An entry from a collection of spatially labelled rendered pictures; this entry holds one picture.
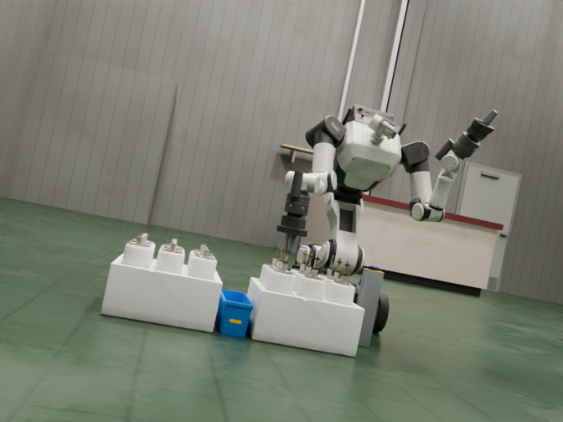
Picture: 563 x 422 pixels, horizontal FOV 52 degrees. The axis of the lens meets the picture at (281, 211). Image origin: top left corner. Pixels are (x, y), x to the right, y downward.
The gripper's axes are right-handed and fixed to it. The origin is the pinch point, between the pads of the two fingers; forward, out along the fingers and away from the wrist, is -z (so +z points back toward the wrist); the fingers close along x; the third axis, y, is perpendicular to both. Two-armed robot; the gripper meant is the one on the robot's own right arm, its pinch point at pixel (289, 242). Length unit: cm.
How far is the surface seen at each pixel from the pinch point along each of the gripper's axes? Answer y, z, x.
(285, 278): 3.4, -13.0, -3.4
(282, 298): 5.7, -20.0, -5.3
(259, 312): 10.5, -26.5, 0.1
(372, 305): -39.5, -19.2, -21.0
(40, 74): -329, 150, 680
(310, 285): -3.3, -14.1, -10.5
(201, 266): 23.5, -14.4, 19.7
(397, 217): -516, 41, 163
